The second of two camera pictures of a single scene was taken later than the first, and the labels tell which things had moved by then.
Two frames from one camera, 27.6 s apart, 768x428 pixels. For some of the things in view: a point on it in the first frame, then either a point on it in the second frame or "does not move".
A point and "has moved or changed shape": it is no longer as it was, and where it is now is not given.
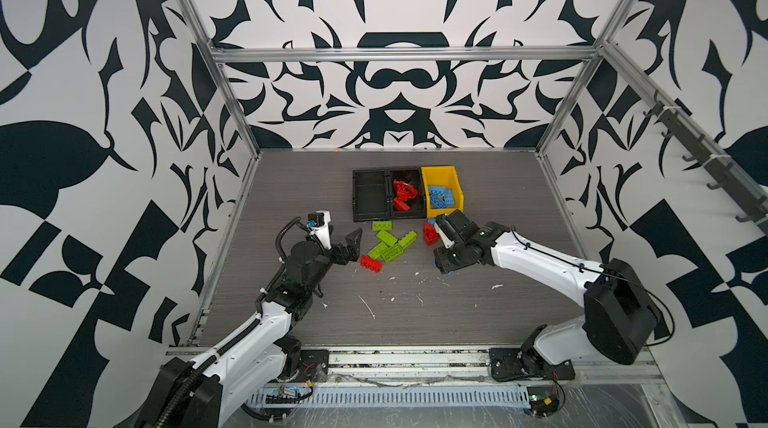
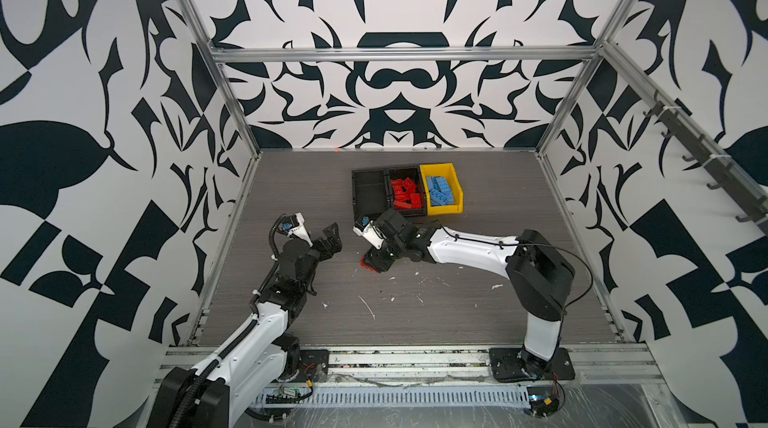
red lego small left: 371,264 does not move
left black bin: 371,195 does not move
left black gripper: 349,252 → 330,241
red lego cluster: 404,191 has moved or changed shape
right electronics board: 543,400 does not move
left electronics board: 288,395 does not move
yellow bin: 443,176 does not move
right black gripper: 440,259 → 375,260
